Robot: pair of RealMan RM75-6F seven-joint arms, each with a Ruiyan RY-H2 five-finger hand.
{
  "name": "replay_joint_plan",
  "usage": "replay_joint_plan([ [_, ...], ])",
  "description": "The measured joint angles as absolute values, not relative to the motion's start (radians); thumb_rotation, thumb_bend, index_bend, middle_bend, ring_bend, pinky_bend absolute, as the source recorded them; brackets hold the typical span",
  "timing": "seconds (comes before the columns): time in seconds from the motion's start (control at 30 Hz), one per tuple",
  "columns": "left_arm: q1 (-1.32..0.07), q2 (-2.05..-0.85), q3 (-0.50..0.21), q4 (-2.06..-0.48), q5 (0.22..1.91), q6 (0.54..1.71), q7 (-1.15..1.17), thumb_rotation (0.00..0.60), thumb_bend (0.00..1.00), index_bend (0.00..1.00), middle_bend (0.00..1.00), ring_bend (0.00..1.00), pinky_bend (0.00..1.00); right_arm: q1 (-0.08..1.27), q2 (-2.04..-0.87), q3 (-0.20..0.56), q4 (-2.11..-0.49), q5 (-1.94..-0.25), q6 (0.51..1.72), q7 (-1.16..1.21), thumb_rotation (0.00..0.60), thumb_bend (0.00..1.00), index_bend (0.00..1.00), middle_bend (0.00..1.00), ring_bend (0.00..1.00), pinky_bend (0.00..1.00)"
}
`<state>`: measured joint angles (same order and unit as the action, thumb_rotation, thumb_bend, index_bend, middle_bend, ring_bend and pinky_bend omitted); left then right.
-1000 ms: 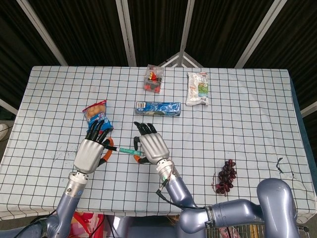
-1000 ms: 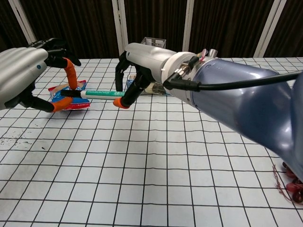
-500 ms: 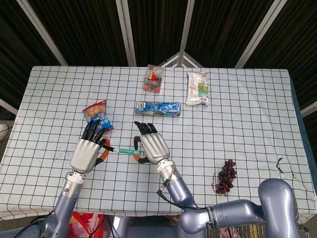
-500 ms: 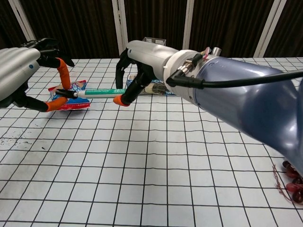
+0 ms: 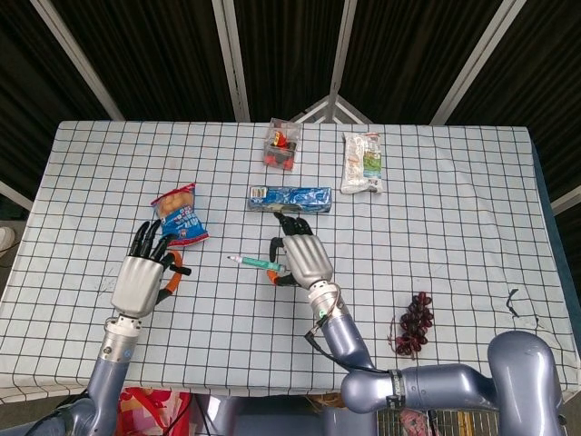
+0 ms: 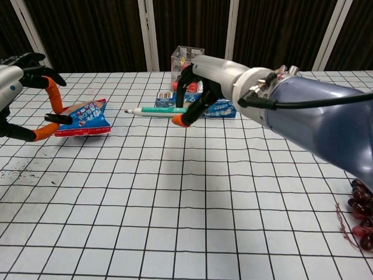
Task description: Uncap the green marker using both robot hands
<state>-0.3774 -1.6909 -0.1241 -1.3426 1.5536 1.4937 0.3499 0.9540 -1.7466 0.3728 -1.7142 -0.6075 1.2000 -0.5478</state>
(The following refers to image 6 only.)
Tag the blue red snack bag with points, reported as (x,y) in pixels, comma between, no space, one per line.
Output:
(87,122)

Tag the dark red grape bunch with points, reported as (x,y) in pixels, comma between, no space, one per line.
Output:
(360,204)

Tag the red black toy pieces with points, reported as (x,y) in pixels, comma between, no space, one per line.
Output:
(192,87)

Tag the right blue grey robot arm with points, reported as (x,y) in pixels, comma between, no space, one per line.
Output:
(320,131)

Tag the white frame post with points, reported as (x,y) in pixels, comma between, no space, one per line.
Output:
(332,35)
(232,35)
(32,32)
(148,35)

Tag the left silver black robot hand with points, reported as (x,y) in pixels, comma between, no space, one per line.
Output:
(11,81)

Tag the white black grid tablecloth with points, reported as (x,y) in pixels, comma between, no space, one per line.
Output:
(186,218)

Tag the blue cookie box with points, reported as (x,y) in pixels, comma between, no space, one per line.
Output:
(223,111)

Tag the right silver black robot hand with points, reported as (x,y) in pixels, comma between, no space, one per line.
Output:
(221,73)

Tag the black marker cap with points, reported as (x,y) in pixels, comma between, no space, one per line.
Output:
(59,119)

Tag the clear plastic box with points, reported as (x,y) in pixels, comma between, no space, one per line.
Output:
(180,55)

